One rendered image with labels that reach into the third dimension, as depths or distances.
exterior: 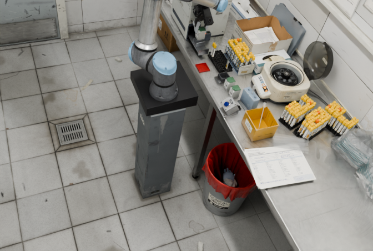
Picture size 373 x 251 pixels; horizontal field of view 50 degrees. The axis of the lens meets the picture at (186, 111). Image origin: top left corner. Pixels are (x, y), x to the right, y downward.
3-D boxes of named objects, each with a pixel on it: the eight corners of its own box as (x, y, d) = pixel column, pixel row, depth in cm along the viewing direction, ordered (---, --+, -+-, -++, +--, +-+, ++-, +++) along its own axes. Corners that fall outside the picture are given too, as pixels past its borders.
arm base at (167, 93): (157, 105, 205) (157, 92, 198) (144, 85, 213) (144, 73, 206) (182, 95, 211) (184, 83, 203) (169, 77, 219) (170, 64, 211)
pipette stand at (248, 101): (237, 101, 223) (241, 89, 216) (247, 98, 226) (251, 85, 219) (247, 114, 218) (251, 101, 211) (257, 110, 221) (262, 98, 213)
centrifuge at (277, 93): (247, 76, 238) (252, 60, 229) (292, 73, 246) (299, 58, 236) (261, 106, 223) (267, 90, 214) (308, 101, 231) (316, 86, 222)
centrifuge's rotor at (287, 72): (266, 73, 234) (270, 64, 228) (290, 71, 238) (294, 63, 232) (276, 92, 224) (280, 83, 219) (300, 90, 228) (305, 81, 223)
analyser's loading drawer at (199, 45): (185, 34, 253) (186, 28, 250) (195, 33, 256) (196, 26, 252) (198, 55, 242) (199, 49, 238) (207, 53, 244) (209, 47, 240)
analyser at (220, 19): (170, 14, 269) (175, -27, 246) (207, 9, 278) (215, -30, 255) (187, 43, 251) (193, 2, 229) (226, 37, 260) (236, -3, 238)
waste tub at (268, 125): (240, 123, 213) (245, 110, 206) (262, 118, 218) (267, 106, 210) (251, 142, 206) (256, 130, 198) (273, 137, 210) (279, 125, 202)
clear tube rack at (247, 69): (222, 53, 249) (225, 44, 244) (237, 51, 252) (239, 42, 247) (237, 75, 237) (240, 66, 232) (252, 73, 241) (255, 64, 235)
